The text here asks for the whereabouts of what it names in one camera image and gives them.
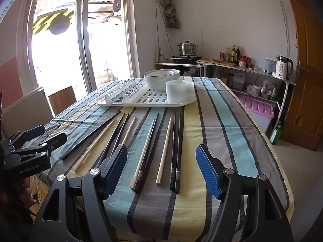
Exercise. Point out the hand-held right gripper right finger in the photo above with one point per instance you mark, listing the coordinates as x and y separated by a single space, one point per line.
207 167

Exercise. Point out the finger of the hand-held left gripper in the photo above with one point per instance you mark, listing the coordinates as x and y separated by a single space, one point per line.
54 142
30 133

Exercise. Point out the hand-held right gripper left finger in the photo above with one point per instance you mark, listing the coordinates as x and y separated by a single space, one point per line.
118 167

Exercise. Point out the white cup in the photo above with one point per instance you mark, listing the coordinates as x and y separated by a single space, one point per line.
176 92

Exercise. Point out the person's left hand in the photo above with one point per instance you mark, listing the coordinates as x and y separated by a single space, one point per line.
27 191

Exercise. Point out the beige chair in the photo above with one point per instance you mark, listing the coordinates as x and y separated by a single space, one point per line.
25 111

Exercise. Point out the wooden chopstick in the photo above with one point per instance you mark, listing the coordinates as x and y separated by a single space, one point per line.
129 130
164 151
142 154
96 145

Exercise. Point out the striped tablecloth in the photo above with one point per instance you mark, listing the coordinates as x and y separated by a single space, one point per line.
217 131

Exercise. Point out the brown wooden chair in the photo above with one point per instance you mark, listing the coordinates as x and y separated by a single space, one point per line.
61 100

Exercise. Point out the white plastic dish rack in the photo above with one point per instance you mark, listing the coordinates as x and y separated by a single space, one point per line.
141 98

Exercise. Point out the green plastic bottle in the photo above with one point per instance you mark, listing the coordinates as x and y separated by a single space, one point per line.
275 134

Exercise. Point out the storage box pink lid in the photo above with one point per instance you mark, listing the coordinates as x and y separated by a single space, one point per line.
257 108

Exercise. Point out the dark liquid plastic jug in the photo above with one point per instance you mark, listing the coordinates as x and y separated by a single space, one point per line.
238 82

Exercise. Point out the plain white bowl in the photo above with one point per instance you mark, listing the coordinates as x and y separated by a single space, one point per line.
157 84

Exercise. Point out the green bowl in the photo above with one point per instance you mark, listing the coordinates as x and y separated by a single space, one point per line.
266 95

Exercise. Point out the white mug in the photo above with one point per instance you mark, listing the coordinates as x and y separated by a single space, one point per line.
257 88

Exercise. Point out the crumpled plastic bag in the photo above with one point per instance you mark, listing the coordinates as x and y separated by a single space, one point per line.
267 86

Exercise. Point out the wooden cutting board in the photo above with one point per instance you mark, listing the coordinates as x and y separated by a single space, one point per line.
214 63

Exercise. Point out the metal kitchen shelf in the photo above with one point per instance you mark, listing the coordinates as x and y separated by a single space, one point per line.
176 64

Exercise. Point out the white jar red lid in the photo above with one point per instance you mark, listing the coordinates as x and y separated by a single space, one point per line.
242 62

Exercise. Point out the black induction cooktop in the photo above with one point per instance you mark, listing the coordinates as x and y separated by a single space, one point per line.
185 58

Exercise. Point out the red spice jar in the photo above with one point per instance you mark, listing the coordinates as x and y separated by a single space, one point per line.
221 56

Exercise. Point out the clear drinking glass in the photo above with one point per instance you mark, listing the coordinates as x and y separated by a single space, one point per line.
256 65

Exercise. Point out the yellow cap sauce bottle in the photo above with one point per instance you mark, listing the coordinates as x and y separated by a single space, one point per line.
227 55

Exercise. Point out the yellow black striped sign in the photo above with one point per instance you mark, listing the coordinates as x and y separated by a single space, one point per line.
50 20

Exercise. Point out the dark green glass bottle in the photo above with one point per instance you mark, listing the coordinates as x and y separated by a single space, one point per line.
234 55

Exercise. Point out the dark soy sauce bottle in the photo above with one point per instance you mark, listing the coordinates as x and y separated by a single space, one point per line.
238 55

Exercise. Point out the wooden door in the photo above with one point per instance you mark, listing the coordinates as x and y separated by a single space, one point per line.
307 105

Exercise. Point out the blue water pitcher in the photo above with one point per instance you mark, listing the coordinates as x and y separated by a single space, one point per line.
270 66

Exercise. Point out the beige power strip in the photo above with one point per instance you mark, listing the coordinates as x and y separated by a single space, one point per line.
158 54

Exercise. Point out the steel steamer pot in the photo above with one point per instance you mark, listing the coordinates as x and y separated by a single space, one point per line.
188 48

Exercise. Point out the white electric kettle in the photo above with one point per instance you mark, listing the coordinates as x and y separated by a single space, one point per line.
282 68

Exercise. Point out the outdoor air conditioner unit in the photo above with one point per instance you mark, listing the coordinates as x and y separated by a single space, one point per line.
116 4

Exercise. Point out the hanging grey cloth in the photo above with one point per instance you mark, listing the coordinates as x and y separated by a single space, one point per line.
172 17

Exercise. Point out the sliding glass door frame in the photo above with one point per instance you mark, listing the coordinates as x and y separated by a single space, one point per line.
82 42

